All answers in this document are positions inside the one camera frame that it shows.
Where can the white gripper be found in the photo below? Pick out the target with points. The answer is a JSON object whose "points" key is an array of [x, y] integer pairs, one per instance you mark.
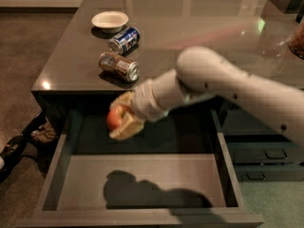
{"points": [[144, 101]]}

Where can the red apple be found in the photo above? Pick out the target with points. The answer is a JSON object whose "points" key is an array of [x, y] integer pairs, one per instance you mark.
{"points": [[114, 117]]}

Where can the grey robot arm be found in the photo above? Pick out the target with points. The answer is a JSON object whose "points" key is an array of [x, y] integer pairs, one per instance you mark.
{"points": [[201, 74]]}

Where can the dark counter cabinet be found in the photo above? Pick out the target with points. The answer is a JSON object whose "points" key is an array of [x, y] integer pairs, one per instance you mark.
{"points": [[251, 34]]}

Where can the open grey top drawer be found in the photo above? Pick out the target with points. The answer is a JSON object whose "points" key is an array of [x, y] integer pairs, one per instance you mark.
{"points": [[176, 174]]}

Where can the closed middle drawer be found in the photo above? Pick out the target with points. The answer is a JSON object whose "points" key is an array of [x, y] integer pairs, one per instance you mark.
{"points": [[265, 153]]}

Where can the closed drawer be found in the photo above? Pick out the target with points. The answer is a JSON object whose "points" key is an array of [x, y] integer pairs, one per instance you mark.
{"points": [[270, 173], [265, 153]]}

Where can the closed lower drawer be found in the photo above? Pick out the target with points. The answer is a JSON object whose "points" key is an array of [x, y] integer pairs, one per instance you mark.
{"points": [[270, 173]]}

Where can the brown jar on counter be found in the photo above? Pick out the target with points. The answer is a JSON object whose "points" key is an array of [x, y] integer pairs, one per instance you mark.
{"points": [[296, 43]]}

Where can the brown silver soda can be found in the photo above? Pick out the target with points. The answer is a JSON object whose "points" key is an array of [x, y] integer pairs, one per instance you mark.
{"points": [[119, 66]]}

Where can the blue soda can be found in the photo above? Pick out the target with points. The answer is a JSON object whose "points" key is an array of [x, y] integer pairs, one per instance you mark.
{"points": [[125, 40]]}

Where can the white bowl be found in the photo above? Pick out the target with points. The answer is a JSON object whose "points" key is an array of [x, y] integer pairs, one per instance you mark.
{"points": [[110, 21]]}

